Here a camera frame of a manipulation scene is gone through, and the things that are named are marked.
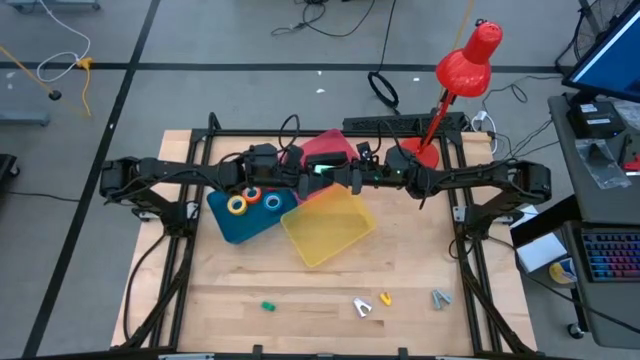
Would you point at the red desk lamp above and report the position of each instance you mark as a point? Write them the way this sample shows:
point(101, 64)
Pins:
point(467, 70)

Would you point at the small black device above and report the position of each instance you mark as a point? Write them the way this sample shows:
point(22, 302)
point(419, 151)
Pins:
point(364, 151)

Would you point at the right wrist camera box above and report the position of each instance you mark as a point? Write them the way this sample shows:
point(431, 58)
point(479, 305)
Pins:
point(327, 158)

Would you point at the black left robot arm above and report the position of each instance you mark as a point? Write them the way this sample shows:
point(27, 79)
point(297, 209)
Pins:
point(175, 170)

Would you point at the computer monitor with blue screen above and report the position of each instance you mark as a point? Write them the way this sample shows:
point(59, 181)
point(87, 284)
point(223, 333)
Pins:
point(607, 65)

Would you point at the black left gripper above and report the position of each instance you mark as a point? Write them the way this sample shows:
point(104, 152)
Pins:
point(262, 175)

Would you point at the small black computer box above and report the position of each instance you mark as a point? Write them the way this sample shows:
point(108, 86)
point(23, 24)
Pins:
point(595, 120)

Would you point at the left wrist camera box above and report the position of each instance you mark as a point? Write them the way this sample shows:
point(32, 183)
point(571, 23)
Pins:
point(261, 154)

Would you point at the yellow staple remover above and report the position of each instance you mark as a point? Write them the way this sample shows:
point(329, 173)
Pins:
point(385, 299)

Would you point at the blue plastic bin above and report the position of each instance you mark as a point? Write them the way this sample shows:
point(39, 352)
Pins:
point(245, 225)

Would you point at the backlit keyboard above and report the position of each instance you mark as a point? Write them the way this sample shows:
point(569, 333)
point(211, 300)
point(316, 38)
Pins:
point(612, 257)

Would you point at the grey staple remover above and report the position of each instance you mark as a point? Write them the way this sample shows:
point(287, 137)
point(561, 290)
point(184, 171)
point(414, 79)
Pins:
point(440, 299)

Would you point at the orange tape roll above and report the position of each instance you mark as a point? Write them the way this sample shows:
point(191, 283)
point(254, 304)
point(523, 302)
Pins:
point(252, 194)

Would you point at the blue tape roll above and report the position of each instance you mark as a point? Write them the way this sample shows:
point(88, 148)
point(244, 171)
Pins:
point(272, 201)

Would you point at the black power strip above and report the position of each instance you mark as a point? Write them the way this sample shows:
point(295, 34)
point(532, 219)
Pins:
point(400, 122)

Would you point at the pink plastic bin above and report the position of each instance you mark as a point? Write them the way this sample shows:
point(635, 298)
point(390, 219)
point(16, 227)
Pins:
point(327, 142)

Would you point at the yellow tape roll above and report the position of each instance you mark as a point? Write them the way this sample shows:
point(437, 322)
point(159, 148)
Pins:
point(237, 205)

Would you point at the lilac staple remover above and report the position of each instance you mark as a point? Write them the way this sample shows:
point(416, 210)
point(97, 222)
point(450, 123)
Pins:
point(362, 307)

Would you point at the clear plastic bag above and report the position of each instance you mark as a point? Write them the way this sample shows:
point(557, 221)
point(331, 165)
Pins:
point(602, 165)

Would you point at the grey desk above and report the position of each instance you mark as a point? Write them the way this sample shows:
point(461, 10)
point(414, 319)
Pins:
point(590, 205)

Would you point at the black floor fan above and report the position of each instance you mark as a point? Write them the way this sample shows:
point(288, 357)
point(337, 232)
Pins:
point(595, 25)

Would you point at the white cardboard box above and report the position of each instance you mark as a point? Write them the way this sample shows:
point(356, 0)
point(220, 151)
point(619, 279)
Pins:
point(541, 251)

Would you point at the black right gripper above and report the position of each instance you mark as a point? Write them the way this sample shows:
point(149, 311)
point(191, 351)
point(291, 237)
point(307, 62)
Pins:
point(345, 182)

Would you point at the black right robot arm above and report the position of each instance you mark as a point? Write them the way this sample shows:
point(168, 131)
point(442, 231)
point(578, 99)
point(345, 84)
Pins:
point(475, 175)

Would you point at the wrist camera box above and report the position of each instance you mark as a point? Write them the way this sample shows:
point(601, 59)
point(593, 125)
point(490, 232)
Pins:
point(261, 154)
point(327, 158)

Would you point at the yellow translucent plastic bin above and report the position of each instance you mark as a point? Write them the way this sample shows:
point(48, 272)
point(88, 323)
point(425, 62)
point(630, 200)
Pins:
point(327, 225)

